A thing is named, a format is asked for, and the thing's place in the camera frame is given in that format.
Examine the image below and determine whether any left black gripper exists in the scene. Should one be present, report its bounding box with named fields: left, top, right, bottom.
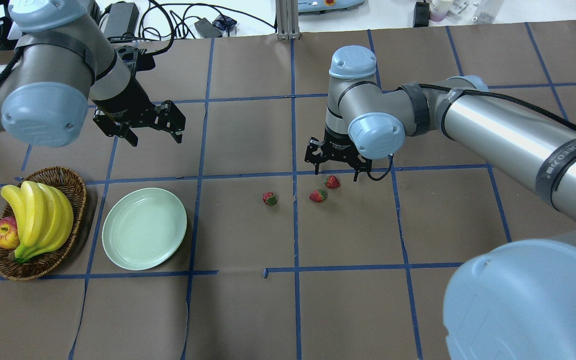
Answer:
left=91, top=76, right=186, bottom=147

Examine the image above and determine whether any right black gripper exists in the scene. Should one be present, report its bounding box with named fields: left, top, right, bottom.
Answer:
left=305, top=127, right=373, bottom=182

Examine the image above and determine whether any red strawberry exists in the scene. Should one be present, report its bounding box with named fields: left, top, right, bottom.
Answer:
left=262, top=191, right=278, bottom=207
left=308, top=188, right=328, bottom=203
left=324, top=174, right=341, bottom=190

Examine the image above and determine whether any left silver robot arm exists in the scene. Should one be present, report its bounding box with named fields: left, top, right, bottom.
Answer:
left=0, top=0, right=186, bottom=147

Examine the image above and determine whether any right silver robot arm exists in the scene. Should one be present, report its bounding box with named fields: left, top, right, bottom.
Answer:
left=304, top=45, right=576, bottom=360

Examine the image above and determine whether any light green plate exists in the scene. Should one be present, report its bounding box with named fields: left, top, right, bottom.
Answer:
left=102, top=187, right=188, bottom=271

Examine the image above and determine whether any woven wicker basket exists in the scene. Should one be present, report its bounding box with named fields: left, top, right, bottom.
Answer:
left=0, top=166, right=88, bottom=281

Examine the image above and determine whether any black power adapter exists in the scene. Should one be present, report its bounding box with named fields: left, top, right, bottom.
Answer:
left=103, top=1, right=139, bottom=41

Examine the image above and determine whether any yellow banana bunch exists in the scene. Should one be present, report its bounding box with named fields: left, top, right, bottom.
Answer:
left=0, top=180, right=74, bottom=264

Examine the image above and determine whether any red yellow apple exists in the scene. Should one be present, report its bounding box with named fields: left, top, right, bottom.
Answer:
left=0, top=215, right=21, bottom=250

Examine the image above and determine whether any aluminium frame post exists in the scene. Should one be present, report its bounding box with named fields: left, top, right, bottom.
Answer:
left=275, top=0, right=302, bottom=41

